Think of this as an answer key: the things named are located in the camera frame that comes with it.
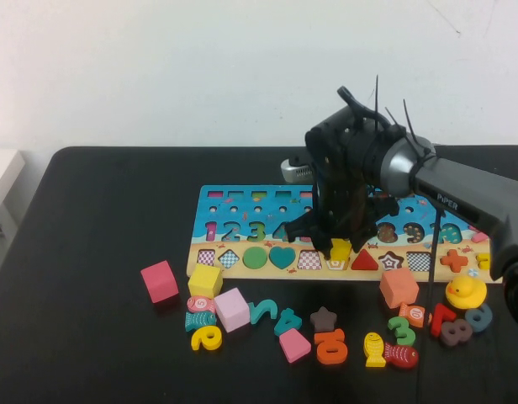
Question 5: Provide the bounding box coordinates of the teal wooden fish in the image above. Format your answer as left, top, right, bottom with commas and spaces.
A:
183, 310, 219, 333

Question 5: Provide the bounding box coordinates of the deep pink foam cube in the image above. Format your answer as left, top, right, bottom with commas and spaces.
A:
140, 259, 180, 305

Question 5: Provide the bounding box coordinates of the brown number eight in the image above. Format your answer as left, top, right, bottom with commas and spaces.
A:
439, 319, 474, 348

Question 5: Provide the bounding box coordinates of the orange wooden fish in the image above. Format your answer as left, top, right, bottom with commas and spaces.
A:
397, 302, 434, 330

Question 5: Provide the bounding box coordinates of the teal wooden number four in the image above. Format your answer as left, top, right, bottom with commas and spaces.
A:
272, 307, 304, 338

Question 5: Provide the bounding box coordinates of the red wooden number seven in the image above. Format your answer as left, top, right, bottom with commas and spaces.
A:
428, 302, 458, 339

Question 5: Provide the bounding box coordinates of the red wooden triangle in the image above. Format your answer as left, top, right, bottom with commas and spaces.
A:
350, 248, 380, 272

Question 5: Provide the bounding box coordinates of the orange wooden plus sign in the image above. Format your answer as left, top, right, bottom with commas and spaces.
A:
439, 248, 471, 273

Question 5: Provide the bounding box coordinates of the pink wooden fish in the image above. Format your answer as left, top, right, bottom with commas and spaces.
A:
186, 295, 219, 315

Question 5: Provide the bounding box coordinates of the yellow wooden pentagon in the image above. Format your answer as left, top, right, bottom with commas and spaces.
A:
330, 237, 353, 260

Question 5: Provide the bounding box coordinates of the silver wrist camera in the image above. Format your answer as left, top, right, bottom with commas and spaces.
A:
280, 157, 317, 183

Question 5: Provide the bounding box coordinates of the teal wooden number five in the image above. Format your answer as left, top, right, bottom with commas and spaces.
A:
246, 298, 281, 327

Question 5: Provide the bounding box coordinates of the blue wooden puzzle board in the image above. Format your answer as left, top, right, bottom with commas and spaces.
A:
186, 184, 505, 284

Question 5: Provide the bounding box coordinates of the salmon foam cube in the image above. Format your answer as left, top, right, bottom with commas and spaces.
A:
378, 266, 421, 311

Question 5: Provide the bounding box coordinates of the green wooden number three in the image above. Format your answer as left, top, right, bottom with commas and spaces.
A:
386, 316, 417, 348

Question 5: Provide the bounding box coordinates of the blue-grey wooden number nine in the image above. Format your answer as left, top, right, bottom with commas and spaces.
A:
465, 302, 494, 334

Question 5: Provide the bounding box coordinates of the light pink foam cube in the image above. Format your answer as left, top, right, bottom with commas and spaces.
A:
213, 287, 252, 334

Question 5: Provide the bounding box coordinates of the yellow wooden number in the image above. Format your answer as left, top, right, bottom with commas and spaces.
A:
190, 324, 224, 353

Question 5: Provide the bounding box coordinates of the yellow foam cube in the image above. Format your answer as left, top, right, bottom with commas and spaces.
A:
187, 263, 224, 301

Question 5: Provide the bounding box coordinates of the pink wooden trapezoid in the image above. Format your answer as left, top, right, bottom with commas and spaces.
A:
278, 328, 313, 364

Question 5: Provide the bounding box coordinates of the yellow wooden fish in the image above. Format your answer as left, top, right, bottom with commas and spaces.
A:
362, 331, 389, 369

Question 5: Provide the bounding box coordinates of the yellow rubber duck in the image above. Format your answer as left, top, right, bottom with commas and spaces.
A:
444, 274, 489, 311

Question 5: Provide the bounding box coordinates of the teal wooden heart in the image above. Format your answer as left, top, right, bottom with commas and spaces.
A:
268, 245, 297, 271

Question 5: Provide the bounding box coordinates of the green wooden circle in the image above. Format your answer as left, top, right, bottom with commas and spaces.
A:
242, 245, 270, 271

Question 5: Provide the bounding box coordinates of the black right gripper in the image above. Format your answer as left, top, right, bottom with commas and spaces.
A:
283, 106, 402, 261

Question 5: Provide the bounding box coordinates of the brown wooden star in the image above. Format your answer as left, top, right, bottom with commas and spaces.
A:
309, 306, 340, 334

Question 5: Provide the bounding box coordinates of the red wooden fish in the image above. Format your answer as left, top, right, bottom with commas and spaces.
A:
382, 342, 420, 371

